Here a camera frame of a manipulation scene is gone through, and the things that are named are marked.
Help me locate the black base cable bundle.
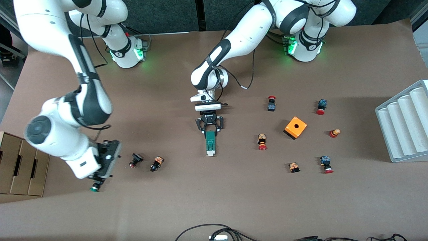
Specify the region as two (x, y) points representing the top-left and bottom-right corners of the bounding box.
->
(266, 29), (290, 47)
(125, 25), (151, 51)

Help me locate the black looped cable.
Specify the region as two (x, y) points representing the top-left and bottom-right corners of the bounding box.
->
(175, 224), (259, 241)

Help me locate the black flat button red base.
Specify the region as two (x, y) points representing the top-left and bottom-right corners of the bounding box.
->
(129, 153), (144, 168)

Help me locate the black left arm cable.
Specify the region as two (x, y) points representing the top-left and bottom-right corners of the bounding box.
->
(214, 0), (256, 101)

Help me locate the orange button enclosure box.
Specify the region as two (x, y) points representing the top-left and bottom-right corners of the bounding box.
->
(284, 116), (308, 140)

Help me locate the black chair base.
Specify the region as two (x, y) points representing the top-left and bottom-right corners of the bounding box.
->
(0, 23), (25, 71)

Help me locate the black selector switch orange base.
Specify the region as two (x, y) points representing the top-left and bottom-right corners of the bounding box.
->
(150, 156), (165, 172)

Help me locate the brown paper table cover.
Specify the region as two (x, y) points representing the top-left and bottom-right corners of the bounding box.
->
(0, 18), (428, 241)

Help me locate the green load switch white lever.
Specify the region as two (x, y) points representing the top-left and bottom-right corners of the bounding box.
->
(206, 131), (217, 157)

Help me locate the white ribbed plastic tray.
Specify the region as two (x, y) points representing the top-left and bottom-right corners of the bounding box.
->
(375, 80), (428, 163)

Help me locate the grey aluminium frame rail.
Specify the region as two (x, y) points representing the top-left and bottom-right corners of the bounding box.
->
(0, 7), (19, 32)
(411, 3), (428, 25)

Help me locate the brown cardboard box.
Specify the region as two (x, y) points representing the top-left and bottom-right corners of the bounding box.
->
(0, 131), (51, 197)

